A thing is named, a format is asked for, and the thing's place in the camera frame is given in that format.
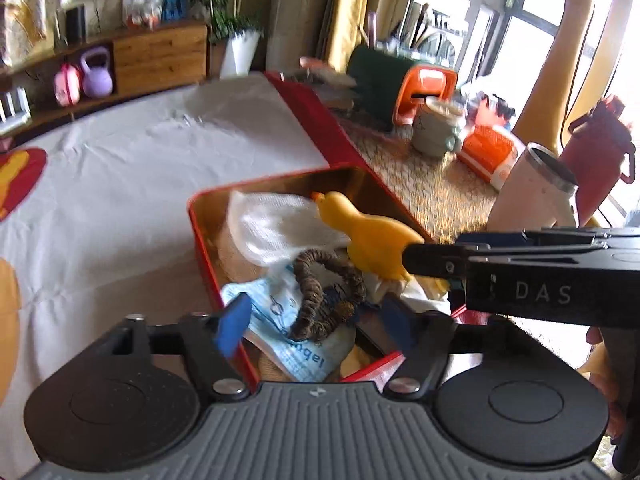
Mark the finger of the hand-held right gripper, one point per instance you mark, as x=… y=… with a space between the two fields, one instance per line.
x=435 y=260

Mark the dark green fabric bin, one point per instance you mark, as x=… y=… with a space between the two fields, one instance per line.
x=375 y=85

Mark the pink kettlebell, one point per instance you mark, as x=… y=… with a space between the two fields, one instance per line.
x=67 y=87

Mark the woven straw mat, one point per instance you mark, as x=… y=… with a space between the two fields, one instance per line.
x=440 y=195

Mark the floral cover cloth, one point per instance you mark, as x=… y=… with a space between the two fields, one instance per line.
x=30 y=5

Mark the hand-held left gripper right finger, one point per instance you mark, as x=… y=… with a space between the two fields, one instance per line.
x=400 y=321

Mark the grey ceramic mug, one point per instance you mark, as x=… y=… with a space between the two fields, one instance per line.
x=435 y=130

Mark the clear plastic bag of items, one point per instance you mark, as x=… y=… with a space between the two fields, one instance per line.
x=142 y=5

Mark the black speaker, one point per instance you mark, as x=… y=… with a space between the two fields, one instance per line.
x=75 y=22

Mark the red tin box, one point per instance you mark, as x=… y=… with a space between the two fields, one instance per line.
x=200 y=220

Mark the purple kettlebell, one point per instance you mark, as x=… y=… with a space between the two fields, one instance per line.
x=97 y=80

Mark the person's right hand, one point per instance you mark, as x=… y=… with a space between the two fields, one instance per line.
x=611 y=400

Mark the red water bottle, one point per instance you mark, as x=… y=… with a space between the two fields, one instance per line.
x=595 y=160

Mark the orange and white bag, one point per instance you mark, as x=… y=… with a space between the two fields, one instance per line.
x=487 y=155

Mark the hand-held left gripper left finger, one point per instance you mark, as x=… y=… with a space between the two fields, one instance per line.
x=232 y=320

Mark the white plant pot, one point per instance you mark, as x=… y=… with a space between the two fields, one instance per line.
x=240 y=55

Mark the wooden media cabinet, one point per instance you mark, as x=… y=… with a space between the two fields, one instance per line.
x=160 y=55

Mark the blue face mask packet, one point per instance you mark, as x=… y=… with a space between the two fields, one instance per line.
x=305 y=355

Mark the yellow rubber duck toy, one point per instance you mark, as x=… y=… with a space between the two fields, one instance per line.
x=370 y=240

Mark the orange plastic stool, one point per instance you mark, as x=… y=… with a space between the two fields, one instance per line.
x=425 y=85

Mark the yellow curtain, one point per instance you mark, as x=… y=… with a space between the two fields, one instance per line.
x=350 y=10

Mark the white gauze cloth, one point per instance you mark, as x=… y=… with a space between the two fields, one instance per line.
x=275 y=225

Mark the white steel tumbler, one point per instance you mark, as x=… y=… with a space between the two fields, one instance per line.
x=530 y=190

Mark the white router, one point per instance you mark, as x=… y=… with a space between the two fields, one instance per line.
x=15 y=110

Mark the tall green houseplant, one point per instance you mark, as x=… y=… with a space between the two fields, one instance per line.
x=220 y=10

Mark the brown scrunchie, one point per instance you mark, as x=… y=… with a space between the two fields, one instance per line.
x=300 y=285

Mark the tan mannequin leg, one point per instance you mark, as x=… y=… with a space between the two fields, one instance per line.
x=565 y=60

